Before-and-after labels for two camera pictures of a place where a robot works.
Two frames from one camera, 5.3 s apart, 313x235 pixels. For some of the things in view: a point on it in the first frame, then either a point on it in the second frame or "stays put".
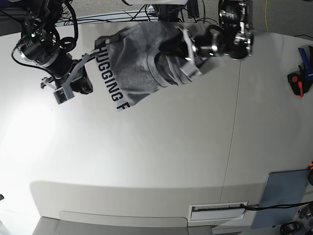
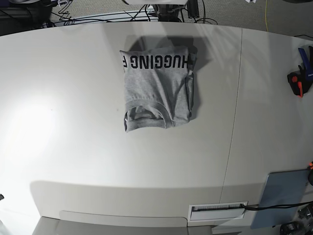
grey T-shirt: x=133 y=64 → x=159 y=86
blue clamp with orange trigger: x=299 y=82 stays put
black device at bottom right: x=291 y=228 stays put
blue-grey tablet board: x=281 y=188 stays put
